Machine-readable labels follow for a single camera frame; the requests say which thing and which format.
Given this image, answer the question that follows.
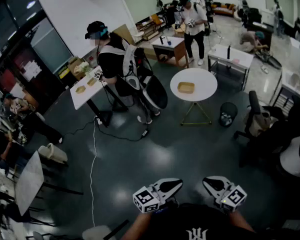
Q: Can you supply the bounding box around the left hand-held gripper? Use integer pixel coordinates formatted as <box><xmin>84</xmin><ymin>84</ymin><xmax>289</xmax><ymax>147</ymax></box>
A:
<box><xmin>132</xmin><ymin>178</ymin><xmax>184</xmax><ymax>214</ymax></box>

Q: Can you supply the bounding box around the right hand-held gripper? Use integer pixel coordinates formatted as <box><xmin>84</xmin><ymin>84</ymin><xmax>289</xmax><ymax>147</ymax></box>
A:
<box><xmin>202</xmin><ymin>175</ymin><xmax>248</xmax><ymax>213</ymax></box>

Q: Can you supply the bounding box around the person's right forearm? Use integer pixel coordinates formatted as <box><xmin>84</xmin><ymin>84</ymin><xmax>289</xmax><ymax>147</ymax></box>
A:
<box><xmin>228</xmin><ymin>210</ymin><xmax>256</xmax><ymax>233</ymax></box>

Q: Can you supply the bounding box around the person's left forearm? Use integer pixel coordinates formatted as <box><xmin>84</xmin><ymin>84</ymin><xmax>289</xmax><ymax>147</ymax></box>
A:
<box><xmin>121</xmin><ymin>211</ymin><xmax>153</xmax><ymax>240</ymax></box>

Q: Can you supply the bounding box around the person's black t-shirt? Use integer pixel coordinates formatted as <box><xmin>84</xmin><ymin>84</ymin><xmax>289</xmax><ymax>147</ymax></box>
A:
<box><xmin>126</xmin><ymin>203</ymin><xmax>266</xmax><ymax>240</ymax></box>

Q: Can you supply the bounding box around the crumpled clear plastic bottle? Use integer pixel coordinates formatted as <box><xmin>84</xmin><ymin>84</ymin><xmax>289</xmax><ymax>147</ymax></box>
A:
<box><xmin>221</xmin><ymin>111</ymin><xmax>235</xmax><ymax>122</ymax></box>

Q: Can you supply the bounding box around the beige bag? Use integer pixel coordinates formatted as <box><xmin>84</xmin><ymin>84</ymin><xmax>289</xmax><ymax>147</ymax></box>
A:
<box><xmin>243</xmin><ymin>108</ymin><xmax>278</xmax><ymax>137</ymax></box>

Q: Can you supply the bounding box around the black mesh waste bin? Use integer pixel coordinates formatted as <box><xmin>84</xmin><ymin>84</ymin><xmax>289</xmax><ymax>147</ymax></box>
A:
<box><xmin>219</xmin><ymin>102</ymin><xmax>238</xmax><ymax>128</ymax></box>

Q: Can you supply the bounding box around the white black office chair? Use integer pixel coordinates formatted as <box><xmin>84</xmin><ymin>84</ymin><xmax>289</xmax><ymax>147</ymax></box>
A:
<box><xmin>239</xmin><ymin>123</ymin><xmax>300</xmax><ymax>180</ymax></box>

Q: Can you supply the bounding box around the light grey chair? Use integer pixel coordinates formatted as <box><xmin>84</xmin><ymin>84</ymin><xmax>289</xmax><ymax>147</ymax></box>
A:
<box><xmin>81</xmin><ymin>218</ymin><xmax>130</xmax><ymax>240</ymax></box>

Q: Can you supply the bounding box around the round white table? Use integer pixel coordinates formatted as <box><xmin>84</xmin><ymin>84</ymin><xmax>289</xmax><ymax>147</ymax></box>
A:
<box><xmin>169</xmin><ymin>67</ymin><xmax>218</xmax><ymax>127</ymax></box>

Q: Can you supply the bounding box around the cream plastic chair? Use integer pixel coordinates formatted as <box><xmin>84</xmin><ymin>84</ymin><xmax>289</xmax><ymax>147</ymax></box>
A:
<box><xmin>37</xmin><ymin>142</ymin><xmax>69</xmax><ymax>165</ymax></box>

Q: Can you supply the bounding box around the white rectangular table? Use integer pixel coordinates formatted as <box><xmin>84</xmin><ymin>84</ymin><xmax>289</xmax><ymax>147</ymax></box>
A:
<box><xmin>69</xmin><ymin>67</ymin><xmax>113</xmax><ymax>129</ymax></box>

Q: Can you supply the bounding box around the white sink cabinet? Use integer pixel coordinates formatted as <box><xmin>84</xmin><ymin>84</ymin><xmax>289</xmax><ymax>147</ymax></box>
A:
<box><xmin>269</xmin><ymin>66</ymin><xmax>300</xmax><ymax>112</ymax></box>

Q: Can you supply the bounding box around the grey marble table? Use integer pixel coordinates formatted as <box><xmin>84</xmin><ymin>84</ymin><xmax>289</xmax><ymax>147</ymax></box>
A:
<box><xmin>14</xmin><ymin>150</ymin><xmax>85</xmax><ymax>226</ymax></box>

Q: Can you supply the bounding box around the white flower bouquet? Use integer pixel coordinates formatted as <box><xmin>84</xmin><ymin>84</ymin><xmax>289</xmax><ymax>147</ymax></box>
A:
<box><xmin>74</xmin><ymin>61</ymin><xmax>92</xmax><ymax>75</ymax></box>

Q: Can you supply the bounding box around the cardboard box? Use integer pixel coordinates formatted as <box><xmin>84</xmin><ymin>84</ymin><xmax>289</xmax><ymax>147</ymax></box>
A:
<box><xmin>67</xmin><ymin>57</ymin><xmax>91</xmax><ymax>81</ymax></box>

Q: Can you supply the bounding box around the low wooden table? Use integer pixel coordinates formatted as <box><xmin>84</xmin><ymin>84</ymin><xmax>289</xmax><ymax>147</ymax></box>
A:
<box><xmin>173</xmin><ymin>23</ymin><xmax>186</xmax><ymax>37</ymax></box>

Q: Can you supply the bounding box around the wooden shelf rack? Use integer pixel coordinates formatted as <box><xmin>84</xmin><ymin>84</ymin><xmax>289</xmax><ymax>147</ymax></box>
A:
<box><xmin>136</xmin><ymin>20</ymin><xmax>161</xmax><ymax>41</ymax></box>

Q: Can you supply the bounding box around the wooden board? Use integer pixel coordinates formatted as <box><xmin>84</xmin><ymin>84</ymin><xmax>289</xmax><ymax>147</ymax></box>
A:
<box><xmin>112</xmin><ymin>23</ymin><xmax>136</xmax><ymax>45</ymax></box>

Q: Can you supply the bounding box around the yellow wooden chair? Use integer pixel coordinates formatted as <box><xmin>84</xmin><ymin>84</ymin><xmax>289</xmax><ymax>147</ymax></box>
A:
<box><xmin>149</xmin><ymin>13</ymin><xmax>166</xmax><ymax>30</ymax></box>

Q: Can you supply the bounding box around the orange sofa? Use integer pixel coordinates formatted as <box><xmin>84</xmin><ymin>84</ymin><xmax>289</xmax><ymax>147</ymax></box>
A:
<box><xmin>211</xmin><ymin>1</ymin><xmax>237</xmax><ymax>16</ymax></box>

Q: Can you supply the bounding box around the white floor cable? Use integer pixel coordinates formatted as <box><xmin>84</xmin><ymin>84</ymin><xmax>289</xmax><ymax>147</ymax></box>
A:
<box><xmin>89</xmin><ymin>116</ymin><xmax>99</xmax><ymax>227</ymax></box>

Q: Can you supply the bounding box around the white table black frame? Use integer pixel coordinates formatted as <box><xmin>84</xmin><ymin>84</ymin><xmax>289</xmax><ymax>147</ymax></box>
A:
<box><xmin>207</xmin><ymin>43</ymin><xmax>255</xmax><ymax>91</ymax></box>

